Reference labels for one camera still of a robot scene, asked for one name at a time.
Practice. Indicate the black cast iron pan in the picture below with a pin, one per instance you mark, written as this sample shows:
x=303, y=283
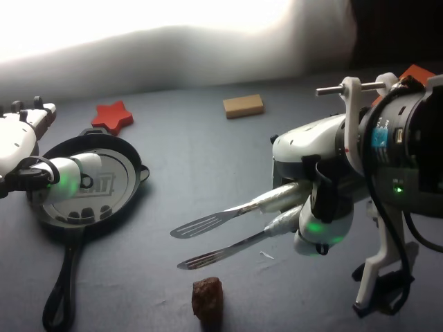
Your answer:
x=128, y=166

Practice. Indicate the small white scrap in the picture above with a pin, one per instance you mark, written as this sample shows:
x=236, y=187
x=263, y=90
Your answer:
x=267, y=255

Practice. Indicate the white fabric sheet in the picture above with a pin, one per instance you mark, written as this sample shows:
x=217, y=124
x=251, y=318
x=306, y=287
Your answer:
x=173, y=52

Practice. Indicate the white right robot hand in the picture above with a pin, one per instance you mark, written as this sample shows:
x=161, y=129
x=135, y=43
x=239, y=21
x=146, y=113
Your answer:
x=304, y=141

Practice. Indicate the orange foam block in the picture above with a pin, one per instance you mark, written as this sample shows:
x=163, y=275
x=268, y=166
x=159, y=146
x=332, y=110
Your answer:
x=417, y=73

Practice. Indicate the plain wooden block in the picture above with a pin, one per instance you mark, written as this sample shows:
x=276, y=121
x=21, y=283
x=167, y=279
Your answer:
x=242, y=105

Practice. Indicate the brown piece of meat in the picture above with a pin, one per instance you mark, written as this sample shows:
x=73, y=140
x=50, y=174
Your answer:
x=207, y=297

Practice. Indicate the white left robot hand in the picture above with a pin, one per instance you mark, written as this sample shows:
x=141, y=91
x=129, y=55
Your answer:
x=15, y=145

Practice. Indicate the red star block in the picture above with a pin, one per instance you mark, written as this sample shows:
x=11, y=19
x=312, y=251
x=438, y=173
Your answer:
x=112, y=115

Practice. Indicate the grey table cloth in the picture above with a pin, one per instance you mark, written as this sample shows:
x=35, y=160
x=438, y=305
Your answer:
x=207, y=155

